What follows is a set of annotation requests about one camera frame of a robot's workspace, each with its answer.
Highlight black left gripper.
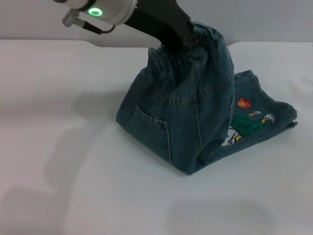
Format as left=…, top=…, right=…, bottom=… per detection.
left=123, top=0, right=200, bottom=53

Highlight black cable with metal plug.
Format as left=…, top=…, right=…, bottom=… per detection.
left=61, top=9, right=116, bottom=35

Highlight blue denim shorts with print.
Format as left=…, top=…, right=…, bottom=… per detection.
left=115, top=21, right=298, bottom=176

